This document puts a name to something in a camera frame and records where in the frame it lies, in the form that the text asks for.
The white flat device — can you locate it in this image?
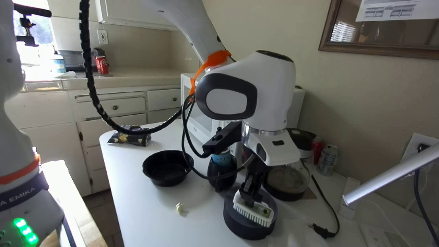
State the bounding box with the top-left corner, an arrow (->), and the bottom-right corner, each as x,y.
359,222 -> 410,247

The dark bottle with blue label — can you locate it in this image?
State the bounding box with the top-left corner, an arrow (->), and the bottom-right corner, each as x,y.
207,148 -> 238,193

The silver drink can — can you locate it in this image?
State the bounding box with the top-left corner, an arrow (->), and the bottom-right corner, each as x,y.
317,144 -> 340,176

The printed paper sheet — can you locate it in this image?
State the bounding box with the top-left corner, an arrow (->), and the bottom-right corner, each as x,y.
355,0 -> 439,22

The clear bottle with blue label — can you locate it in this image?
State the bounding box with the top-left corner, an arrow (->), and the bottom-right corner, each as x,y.
51,51 -> 67,74

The camera on mount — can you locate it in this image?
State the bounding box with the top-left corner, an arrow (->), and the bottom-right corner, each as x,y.
13,3 -> 52,47

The black power cable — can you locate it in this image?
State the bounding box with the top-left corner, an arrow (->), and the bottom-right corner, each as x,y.
301,161 -> 341,239

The dark blue cable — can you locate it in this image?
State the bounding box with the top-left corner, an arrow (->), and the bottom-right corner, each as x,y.
413,169 -> 439,238

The white wall cabinet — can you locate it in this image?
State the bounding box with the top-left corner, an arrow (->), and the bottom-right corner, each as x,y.
94,0 -> 179,32

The white scrub brush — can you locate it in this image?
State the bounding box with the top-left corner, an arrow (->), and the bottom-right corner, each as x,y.
232,190 -> 275,228

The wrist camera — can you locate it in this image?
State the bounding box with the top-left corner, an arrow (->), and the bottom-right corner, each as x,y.
202,120 -> 242,158

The white microwave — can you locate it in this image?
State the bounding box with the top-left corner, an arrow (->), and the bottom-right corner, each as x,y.
180,73 -> 306,145

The white kitchen counter cabinet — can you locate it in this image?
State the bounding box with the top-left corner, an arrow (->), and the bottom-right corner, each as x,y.
5,66 -> 201,197

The glass coffee carafe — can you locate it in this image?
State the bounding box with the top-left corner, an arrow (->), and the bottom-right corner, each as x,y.
263,128 -> 317,202

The dark popcorn packet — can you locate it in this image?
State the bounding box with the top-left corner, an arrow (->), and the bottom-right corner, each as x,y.
107,125 -> 152,147

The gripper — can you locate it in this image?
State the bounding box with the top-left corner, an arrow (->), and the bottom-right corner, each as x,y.
239,154 -> 272,208

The black round upturned container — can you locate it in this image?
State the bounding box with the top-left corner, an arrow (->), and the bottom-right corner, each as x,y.
223,186 -> 278,241

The red soda can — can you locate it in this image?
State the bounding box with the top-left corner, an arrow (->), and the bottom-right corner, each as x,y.
311,136 -> 325,165
95,56 -> 110,75

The window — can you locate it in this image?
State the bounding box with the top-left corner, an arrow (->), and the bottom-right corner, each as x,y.
13,0 -> 58,67

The silver metal bar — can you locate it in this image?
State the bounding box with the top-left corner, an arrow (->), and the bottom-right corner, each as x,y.
343,143 -> 439,207

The wood framed mirror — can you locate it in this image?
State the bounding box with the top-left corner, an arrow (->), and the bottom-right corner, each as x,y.
318,0 -> 439,61

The black plastic bowl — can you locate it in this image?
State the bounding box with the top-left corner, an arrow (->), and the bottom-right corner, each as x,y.
142,150 -> 195,188

